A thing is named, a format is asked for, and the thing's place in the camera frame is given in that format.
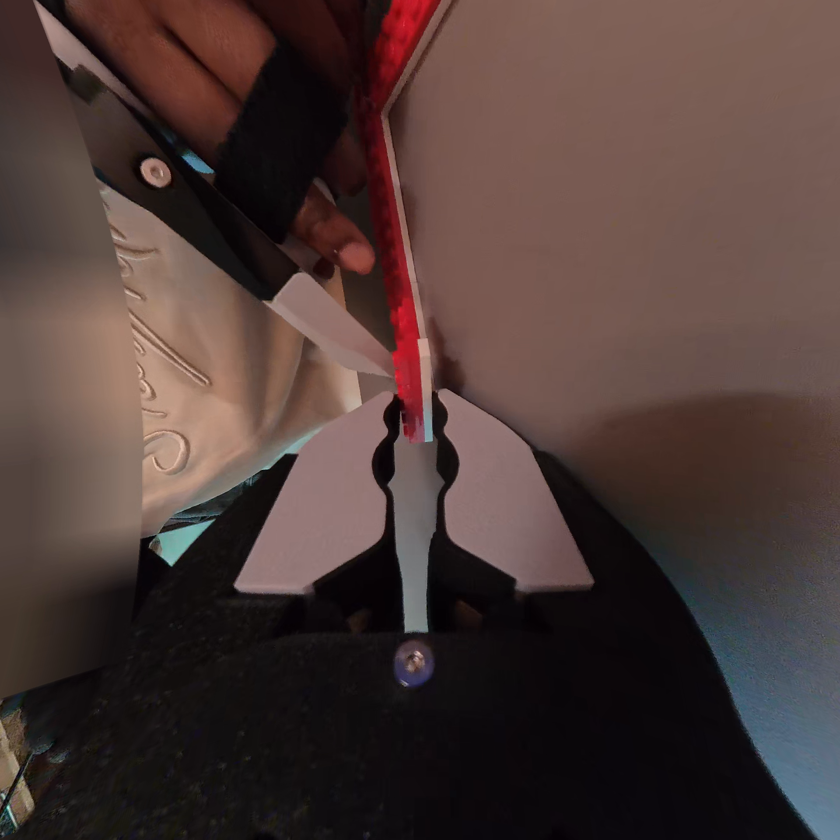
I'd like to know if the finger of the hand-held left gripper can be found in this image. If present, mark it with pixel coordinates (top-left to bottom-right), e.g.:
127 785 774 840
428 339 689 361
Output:
266 271 401 380

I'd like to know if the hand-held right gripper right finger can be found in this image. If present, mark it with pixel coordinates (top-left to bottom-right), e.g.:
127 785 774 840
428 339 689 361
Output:
430 387 595 592

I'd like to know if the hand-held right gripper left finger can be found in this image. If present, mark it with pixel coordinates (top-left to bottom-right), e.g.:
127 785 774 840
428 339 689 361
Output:
235 390 403 595

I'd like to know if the red and white brick assembly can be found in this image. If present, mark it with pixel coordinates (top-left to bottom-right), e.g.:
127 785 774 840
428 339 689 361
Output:
354 0 454 446

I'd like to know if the grey desk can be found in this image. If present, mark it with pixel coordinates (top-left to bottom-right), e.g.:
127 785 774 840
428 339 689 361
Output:
341 0 840 840

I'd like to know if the person's left hand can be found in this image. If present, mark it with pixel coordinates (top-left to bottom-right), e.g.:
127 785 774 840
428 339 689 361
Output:
66 0 377 277

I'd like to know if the cream sweatshirt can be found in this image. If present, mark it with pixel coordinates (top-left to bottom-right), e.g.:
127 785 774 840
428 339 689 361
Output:
97 169 370 527

